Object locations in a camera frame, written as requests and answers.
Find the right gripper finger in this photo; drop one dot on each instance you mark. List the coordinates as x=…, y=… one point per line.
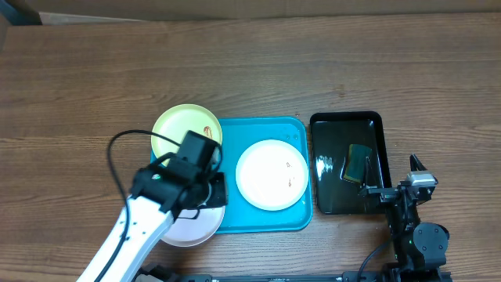
x=415, y=164
x=368, y=177

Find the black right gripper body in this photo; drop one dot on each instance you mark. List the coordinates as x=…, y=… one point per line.
x=383, y=193

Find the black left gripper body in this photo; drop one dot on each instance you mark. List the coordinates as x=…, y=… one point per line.
x=218, y=192

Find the green and yellow sponge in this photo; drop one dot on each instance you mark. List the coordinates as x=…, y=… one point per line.
x=355, y=167

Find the white plate with red stain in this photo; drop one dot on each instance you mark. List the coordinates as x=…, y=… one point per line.
x=193, y=227

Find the white plate with small stains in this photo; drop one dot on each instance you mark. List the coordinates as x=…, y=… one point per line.
x=272, y=175

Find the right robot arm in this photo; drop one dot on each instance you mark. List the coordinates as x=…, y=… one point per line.
x=420, y=247

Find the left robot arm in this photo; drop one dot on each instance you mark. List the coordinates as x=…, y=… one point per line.
x=140, y=226

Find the black water tray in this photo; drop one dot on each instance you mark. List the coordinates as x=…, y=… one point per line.
x=331, y=135

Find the blue plastic tray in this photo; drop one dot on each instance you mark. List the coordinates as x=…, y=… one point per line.
x=241, y=216

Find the yellow-green plate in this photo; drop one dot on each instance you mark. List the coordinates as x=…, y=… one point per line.
x=180, y=121

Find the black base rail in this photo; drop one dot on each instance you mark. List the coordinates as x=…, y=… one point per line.
x=154, y=272

